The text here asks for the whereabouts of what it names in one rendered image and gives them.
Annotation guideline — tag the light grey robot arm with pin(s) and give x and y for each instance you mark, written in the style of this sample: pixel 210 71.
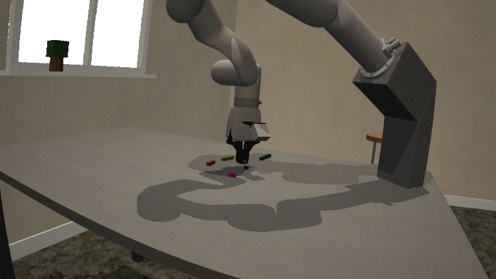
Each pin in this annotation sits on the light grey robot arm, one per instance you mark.
pixel 376 56

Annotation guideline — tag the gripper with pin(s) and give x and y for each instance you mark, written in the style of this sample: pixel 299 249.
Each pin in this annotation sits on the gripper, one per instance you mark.
pixel 240 132

